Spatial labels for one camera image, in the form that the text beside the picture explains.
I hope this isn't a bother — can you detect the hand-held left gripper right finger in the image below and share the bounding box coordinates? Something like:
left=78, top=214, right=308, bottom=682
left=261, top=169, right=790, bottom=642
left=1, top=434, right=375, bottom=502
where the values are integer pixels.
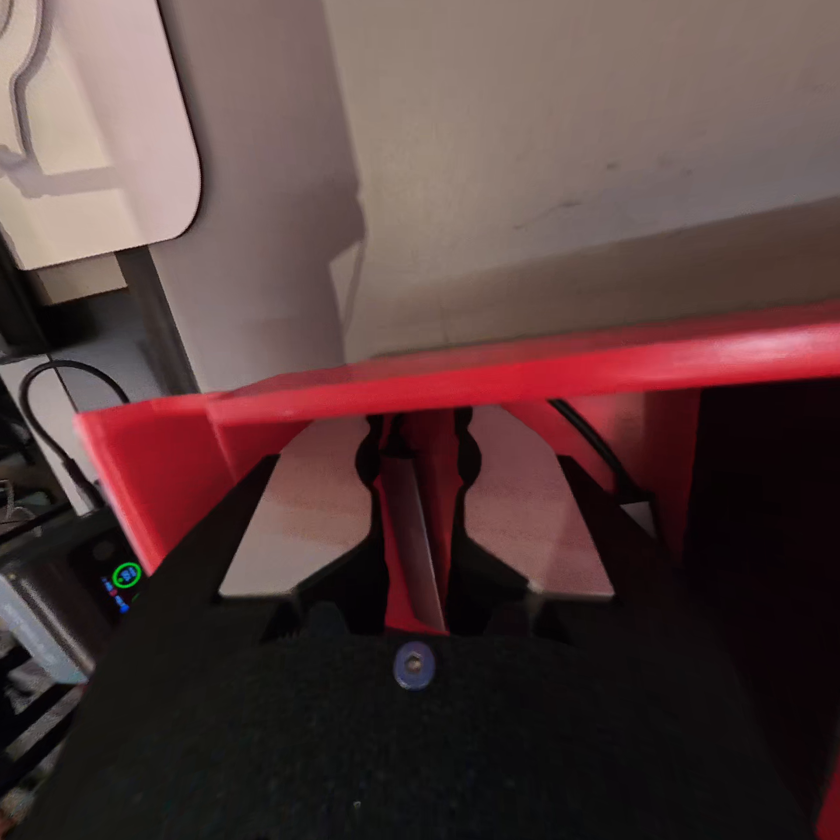
left=448, top=407, right=616, bottom=635

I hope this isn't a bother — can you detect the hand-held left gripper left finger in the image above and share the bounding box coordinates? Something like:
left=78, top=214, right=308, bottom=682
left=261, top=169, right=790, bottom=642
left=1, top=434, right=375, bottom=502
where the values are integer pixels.
left=217, top=416, right=389, bottom=635

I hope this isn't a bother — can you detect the black charger cable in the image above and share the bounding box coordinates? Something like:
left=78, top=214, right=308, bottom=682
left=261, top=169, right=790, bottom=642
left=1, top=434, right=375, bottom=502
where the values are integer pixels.
left=18, top=360, right=132, bottom=516

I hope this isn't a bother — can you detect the red plastic bin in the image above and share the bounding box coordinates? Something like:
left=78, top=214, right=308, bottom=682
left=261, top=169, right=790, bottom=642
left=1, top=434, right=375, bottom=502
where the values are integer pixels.
left=72, top=301, right=840, bottom=840

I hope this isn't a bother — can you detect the wooden laptop stand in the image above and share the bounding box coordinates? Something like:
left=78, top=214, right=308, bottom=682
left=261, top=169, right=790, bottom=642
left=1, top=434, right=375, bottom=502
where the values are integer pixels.
left=0, top=0, right=202, bottom=272

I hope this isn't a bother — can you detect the black device green display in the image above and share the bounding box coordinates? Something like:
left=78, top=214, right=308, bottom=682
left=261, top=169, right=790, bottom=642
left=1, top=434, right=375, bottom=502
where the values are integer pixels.
left=0, top=525, right=155, bottom=683

